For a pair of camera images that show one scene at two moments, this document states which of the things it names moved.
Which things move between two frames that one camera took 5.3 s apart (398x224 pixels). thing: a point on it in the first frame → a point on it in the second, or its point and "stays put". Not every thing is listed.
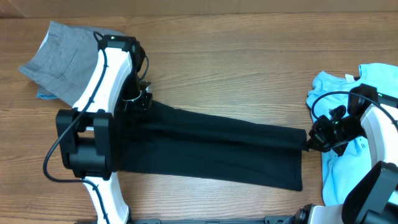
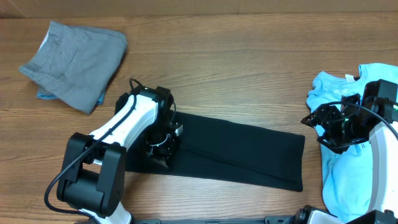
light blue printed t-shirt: (341, 173) stays put
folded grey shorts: (64, 59) stays put
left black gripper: (136, 110) → (165, 153)
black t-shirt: (165, 139) stays put
